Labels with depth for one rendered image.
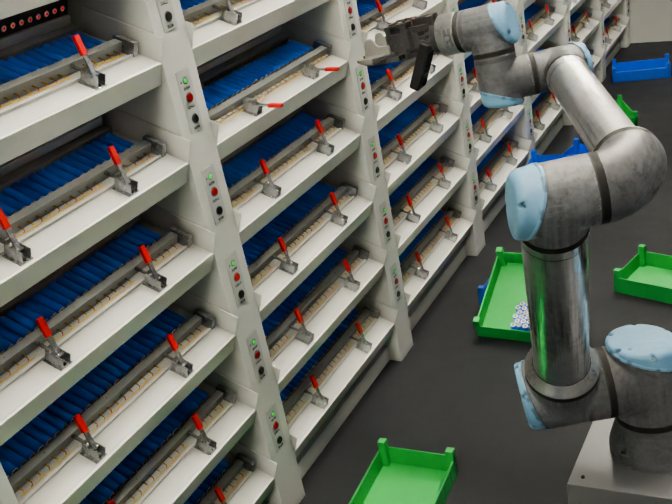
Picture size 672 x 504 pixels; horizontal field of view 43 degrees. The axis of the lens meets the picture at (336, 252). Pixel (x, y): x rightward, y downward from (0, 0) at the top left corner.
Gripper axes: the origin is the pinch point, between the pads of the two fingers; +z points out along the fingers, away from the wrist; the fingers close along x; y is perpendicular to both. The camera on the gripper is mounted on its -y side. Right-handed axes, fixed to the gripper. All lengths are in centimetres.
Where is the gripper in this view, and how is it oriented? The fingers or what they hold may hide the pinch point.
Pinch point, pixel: (366, 61)
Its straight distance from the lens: 204.0
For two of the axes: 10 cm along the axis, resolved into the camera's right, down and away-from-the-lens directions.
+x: -4.6, 4.6, -7.6
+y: -2.9, -8.9, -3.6
